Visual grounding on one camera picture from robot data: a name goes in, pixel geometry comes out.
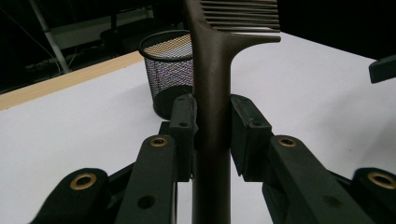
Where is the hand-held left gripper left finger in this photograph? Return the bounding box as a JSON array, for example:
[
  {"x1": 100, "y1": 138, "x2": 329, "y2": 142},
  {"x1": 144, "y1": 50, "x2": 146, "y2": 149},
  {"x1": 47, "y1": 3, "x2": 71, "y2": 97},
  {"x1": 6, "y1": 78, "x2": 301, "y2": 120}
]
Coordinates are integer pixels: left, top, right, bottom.
[{"x1": 114, "y1": 93, "x2": 199, "y2": 224}]

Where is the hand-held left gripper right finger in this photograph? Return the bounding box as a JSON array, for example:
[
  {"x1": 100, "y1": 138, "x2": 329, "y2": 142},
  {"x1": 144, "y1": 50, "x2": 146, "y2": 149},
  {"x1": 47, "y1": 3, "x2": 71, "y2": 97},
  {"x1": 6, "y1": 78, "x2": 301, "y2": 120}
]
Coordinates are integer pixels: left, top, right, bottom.
[{"x1": 230, "y1": 93, "x2": 375, "y2": 224}]

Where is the black mesh pen holder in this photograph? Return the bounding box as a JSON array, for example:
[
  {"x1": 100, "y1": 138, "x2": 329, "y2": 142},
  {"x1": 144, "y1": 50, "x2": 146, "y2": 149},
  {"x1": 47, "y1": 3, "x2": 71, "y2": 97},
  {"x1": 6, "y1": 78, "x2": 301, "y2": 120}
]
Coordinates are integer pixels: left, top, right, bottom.
[{"x1": 138, "y1": 29, "x2": 196, "y2": 121}]

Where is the dark brown comb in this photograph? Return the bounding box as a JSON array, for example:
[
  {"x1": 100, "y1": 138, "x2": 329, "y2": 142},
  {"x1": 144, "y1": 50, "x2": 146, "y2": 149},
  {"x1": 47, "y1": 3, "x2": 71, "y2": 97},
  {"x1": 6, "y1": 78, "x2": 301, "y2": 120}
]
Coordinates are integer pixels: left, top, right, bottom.
[{"x1": 183, "y1": 0, "x2": 282, "y2": 224}]

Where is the white table board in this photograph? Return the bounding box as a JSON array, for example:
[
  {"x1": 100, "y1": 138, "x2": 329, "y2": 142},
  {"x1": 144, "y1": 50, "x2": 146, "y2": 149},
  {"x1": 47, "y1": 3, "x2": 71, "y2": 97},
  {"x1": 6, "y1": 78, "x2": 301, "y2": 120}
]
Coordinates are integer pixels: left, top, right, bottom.
[{"x1": 0, "y1": 31, "x2": 396, "y2": 224}]

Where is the light wooden table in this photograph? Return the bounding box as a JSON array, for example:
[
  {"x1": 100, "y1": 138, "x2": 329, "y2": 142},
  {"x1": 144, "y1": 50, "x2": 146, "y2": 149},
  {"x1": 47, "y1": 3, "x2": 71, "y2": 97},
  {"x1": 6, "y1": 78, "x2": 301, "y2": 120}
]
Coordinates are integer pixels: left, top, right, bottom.
[{"x1": 0, "y1": 50, "x2": 145, "y2": 112}]

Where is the white-legged background desk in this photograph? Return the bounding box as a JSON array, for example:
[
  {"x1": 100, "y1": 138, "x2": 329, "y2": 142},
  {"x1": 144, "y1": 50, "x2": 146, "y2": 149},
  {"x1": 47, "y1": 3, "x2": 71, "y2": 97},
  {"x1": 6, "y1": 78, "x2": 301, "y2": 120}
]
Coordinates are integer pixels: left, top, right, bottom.
[{"x1": 28, "y1": 0, "x2": 154, "y2": 75}]

